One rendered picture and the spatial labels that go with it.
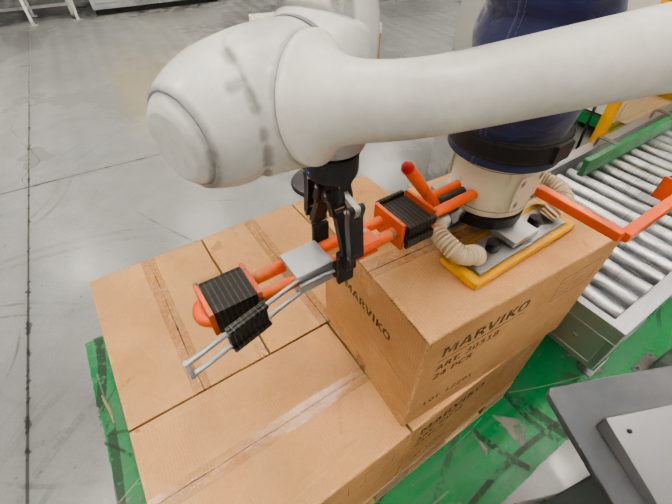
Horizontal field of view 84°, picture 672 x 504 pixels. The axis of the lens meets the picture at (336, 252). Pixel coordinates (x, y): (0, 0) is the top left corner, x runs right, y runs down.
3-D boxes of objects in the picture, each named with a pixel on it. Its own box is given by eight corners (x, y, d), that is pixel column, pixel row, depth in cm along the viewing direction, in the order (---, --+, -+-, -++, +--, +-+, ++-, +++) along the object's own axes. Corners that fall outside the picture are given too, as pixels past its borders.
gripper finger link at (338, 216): (344, 182, 55) (349, 183, 54) (357, 249, 60) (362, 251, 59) (321, 190, 54) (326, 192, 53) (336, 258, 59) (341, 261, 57)
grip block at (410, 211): (401, 209, 78) (405, 186, 74) (435, 235, 72) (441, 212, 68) (369, 224, 75) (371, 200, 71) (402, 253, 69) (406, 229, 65)
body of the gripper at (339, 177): (373, 153, 49) (368, 209, 56) (337, 127, 54) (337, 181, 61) (324, 170, 46) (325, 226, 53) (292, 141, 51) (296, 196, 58)
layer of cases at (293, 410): (361, 237, 205) (365, 174, 177) (513, 381, 146) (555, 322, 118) (132, 343, 158) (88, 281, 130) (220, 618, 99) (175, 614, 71)
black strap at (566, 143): (497, 102, 86) (502, 84, 83) (594, 145, 72) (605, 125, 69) (424, 129, 77) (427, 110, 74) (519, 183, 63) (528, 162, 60)
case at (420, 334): (465, 249, 141) (497, 155, 113) (556, 328, 117) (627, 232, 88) (325, 315, 120) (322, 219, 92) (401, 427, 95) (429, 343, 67)
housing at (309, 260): (314, 256, 69) (313, 238, 65) (335, 279, 65) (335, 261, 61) (280, 272, 66) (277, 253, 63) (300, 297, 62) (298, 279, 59)
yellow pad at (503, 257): (536, 207, 95) (543, 191, 91) (573, 229, 89) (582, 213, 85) (438, 262, 81) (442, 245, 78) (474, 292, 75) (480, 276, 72)
